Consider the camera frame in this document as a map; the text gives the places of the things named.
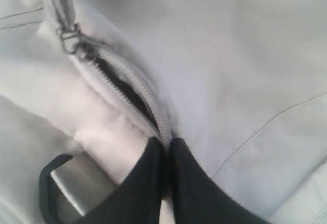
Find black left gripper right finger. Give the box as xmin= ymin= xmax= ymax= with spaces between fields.
xmin=169 ymin=138 xmax=267 ymax=224

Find metal zipper pull with ring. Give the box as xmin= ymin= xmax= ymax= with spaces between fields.
xmin=54 ymin=0 xmax=98 ymax=62

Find beige fabric duffel bag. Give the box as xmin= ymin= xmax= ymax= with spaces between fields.
xmin=1 ymin=0 xmax=326 ymax=223

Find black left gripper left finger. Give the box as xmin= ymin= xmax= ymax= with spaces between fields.
xmin=86 ymin=137 xmax=167 ymax=223

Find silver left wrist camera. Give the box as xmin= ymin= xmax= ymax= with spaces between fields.
xmin=39 ymin=152 xmax=118 ymax=223

